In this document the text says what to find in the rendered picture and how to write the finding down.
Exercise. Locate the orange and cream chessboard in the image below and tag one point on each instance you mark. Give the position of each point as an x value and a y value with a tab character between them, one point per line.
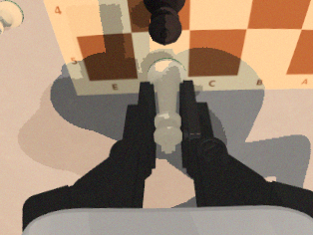
224	44

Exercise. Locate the black chess piece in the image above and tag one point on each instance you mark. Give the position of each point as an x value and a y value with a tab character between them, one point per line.
164	27

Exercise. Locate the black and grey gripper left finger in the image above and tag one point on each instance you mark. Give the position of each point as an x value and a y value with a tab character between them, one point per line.
119	180

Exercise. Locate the white pawn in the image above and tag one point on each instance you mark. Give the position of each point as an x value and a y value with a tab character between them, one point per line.
11	15

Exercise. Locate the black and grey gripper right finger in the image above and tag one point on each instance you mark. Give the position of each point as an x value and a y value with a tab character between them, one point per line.
224	180

